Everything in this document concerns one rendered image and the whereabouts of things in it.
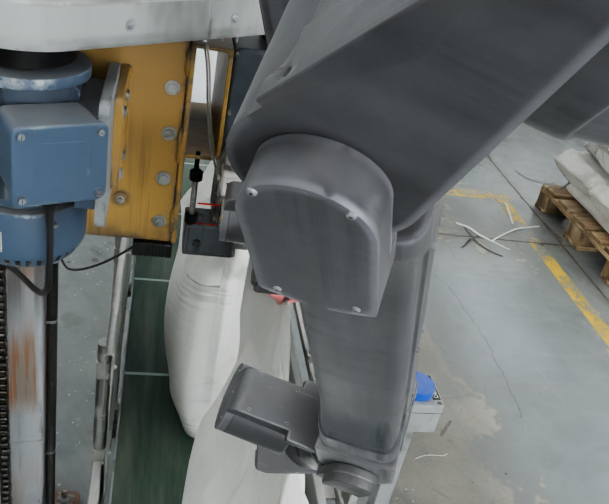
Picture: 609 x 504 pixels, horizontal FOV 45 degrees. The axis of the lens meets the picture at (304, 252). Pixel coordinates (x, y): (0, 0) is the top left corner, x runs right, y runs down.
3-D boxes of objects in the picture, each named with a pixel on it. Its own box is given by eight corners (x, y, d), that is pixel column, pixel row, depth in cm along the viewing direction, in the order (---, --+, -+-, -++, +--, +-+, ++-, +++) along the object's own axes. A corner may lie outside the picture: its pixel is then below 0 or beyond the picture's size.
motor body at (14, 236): (79, 280, 92) (85, 86, 79) (-53, 270, 89) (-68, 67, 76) (92, 220, 105) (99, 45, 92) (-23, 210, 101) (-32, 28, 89)
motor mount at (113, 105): (116, 232, 89) (124, 105, 81) (59, 228, 88) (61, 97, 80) (130, 140, 113) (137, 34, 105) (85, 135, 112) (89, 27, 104)
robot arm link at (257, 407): (381, 495, 52) (411, 382, 56) (230, 435, 50) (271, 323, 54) (327, 503, 63) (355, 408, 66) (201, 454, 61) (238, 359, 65)
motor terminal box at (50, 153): (106, 219, 84) (111, 124, 78) (13, 231, 79) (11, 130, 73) (81, 186, 90) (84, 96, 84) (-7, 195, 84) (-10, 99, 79)
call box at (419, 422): (435, 433, 124) (445, 406, 121) (390, 431, 123) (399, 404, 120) (422, 400, 131) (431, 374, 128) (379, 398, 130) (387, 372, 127)
